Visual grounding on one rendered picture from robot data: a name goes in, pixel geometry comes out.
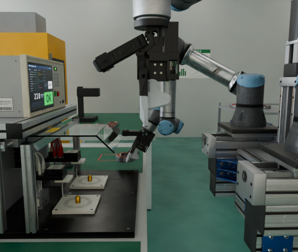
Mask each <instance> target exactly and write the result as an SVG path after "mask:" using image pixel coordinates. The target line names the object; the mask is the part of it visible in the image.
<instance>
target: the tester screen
mask: <svg viewBox="0 0 298 252"><path fill-rule="evenodd" d="M28 70H29V86H30V102H31V103H34V102H39V101H44V105H40V106H36V107H31V110H36V109H40V108H44V107H47V106H51V105H53V104H49V105H45V100H44V93H45V92H52V91H53V89H52V88H50V89H44V81H52V68H51V67H46V66H39V65H32V64H28ZM34 93H40V97H41V99H38V100H34Z"/></svg>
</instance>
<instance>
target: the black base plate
mask: <svg viewBox="0 0 298 252"><path fill-rule="evenodd" d="M67 175H73V178H72V179H71V181H70V182H65V183H63V192H64V195H101V198H100V201H99V204H98V206H97V209H96V211H95V214H52V210H53V209H54V208H55V206H56V205H57V203H58V202H59V201H60V199H61V197H62V194H61V186H51V184H50V180H42V188H43V189H49V202H48V204H47V205H46V206H45V207H44V209H38V219H39V229H38V230H37V232H36V233H32V232H30V233H26V223H25V208H24V195H23V196H22V197H21V198H20V199H19V200H17V201H16V202H15V203H14V204H13V205H12V206H11V207H10V208H9V209H8V210H7V211H6V216H7V228H8V229H7V230H5V232H4V233H0V239H119V238H134V237H135V223H136V208H137V192H138V177H139V170H81V171H77V175H78V176H88V175H92V176H108V180H107V182H106V185H105V188H104V189H70V185H71V184H72V182H73V181H74V180H75V178H76V172H75V171H74V170H68V174H67Z"/></svg>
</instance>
